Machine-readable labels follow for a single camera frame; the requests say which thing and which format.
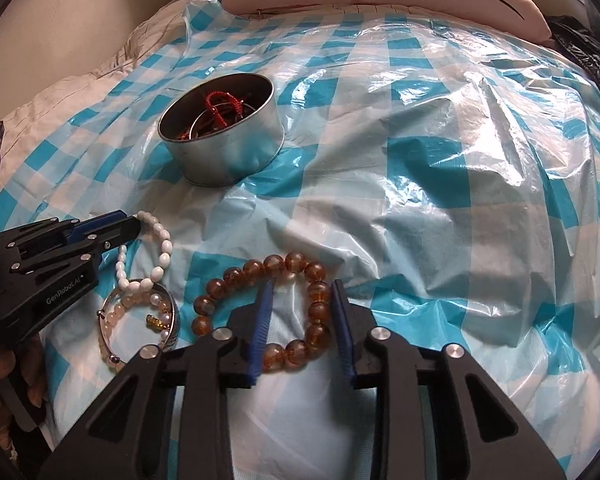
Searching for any white bead bracelet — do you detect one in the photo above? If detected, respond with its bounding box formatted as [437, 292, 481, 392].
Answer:
[115, 211, 173, 291]

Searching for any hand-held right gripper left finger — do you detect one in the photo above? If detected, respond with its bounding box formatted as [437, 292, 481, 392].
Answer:
[55, 280, 276, 480]

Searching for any black puffer jacket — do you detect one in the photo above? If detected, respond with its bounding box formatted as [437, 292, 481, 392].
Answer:
[550, 15, 600, 121]

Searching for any pink bead bracelet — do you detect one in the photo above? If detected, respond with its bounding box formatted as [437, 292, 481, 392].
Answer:
[102, 294, 156, 366]

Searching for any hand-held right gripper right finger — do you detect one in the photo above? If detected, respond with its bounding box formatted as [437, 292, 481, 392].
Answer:
[330, 280, 568, 480]

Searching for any wide silver bangle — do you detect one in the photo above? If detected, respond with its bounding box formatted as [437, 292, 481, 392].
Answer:
[97, 278, 181, 363]

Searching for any round metal tin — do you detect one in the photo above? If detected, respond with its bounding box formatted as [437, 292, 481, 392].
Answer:
[157, 74, 286, 187]

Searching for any pearl bracelet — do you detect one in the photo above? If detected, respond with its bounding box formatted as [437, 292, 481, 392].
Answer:
[147, 294, 177, 341]

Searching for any amber bead bracelet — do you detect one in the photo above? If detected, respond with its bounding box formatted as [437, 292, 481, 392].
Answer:
[192, 252, 331, 373]

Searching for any white quilt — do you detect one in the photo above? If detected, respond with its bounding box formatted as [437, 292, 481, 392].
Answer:
[2, 0, 216, 171]

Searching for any blue checkered plastic sheet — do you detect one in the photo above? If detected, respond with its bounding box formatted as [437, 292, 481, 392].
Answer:
[0, 0, 600, 480]

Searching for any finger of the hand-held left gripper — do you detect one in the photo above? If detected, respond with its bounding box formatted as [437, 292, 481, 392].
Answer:
[0, 211, 137, 257]
[10, 219, 143, 275]

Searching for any red cord bracelet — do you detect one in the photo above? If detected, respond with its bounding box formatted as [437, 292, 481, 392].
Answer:
[202, 91, 248, 128]

